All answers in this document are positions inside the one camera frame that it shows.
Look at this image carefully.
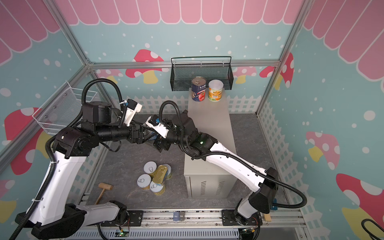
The dark blue red label can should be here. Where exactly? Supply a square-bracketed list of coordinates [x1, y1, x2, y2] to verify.
[191, 77, 207, 102]

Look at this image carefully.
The orange green plastic-lid can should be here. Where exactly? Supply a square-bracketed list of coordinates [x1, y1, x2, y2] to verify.
[209, 80, 224, 102]

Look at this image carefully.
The blue label tin can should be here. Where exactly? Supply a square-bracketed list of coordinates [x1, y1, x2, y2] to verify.
[148, 134, 159, 144]

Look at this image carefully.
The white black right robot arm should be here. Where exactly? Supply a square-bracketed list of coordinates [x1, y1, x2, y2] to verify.
[146, 111, 278, 223]

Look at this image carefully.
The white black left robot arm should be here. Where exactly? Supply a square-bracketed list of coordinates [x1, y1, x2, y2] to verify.
[11, 99, 147, 240]

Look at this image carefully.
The grey metal cabinet counter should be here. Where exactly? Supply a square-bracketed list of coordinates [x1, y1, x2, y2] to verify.
[184, 91, 237, 199]

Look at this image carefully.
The white lid can rear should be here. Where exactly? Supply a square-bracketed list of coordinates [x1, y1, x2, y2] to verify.
[143, 161, 158, 178]

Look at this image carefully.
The gold rectangular spam tin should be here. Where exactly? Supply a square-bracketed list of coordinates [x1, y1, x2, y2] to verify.
[153, 165, 168, 186]

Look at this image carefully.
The green can white lid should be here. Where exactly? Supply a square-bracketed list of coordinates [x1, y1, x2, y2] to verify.
[164, 164, 172, 180]

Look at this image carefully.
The white lid can front left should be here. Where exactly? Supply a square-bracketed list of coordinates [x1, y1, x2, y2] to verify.
[137, 174, 152, 191]

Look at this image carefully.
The wooden mallet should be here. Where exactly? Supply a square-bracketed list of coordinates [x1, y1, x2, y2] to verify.
[95, 183, 114, 205]

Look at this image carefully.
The teal object on floor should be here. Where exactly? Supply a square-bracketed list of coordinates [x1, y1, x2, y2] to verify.
[270, 199, 278, 211]

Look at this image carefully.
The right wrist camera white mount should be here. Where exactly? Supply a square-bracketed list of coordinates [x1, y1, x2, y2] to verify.
[146, 115, 169, 139]

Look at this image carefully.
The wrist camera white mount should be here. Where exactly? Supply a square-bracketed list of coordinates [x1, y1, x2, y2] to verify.
[146, 115, 169, 139]
[120, 99, 143, 127]

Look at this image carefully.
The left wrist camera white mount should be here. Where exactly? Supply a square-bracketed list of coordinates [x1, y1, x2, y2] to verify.
[120, 99, 143, 127]

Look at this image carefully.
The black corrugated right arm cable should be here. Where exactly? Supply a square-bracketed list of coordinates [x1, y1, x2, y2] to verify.
[158, 100, 308, 209]

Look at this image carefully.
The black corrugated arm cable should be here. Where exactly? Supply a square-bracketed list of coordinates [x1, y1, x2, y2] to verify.
[8, 78, 125, 240]
[158, 100, 308, 209]

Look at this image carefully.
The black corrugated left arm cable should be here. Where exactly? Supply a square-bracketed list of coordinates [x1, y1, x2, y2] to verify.
[8, 78, 125, 240]

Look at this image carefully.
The black wire mesh basket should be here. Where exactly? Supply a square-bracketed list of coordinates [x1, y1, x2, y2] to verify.
[170, 56, 234, 91]

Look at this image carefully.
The small blue device on rail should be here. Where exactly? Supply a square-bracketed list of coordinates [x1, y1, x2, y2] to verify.
[173, 211, 185, 223]

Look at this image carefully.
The white wire mesh basket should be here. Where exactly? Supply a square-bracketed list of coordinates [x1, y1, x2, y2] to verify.
[32, 82, 82, 135]

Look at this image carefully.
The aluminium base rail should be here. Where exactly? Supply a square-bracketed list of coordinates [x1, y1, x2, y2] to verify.
[59, 207, 304, 230]

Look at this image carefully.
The white slotted cable duct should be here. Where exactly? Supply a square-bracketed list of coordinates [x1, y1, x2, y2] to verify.
[64, 229, 241, 240]

